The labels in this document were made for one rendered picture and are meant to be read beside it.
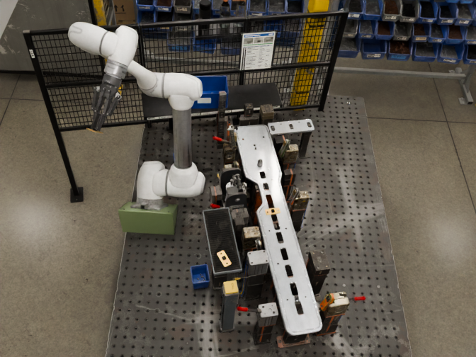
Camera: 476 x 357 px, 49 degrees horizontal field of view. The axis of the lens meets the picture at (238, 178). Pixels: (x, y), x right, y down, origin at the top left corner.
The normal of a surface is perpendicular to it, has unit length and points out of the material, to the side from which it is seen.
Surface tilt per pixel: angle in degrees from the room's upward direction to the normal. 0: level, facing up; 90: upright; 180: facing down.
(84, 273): 0
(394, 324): 0
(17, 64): 93
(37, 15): 89
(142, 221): 90
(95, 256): 0
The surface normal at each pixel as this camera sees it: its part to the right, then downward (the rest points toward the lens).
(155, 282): 0.06, -0.61
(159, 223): -0.04, 0.79
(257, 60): 0.18, 0.79
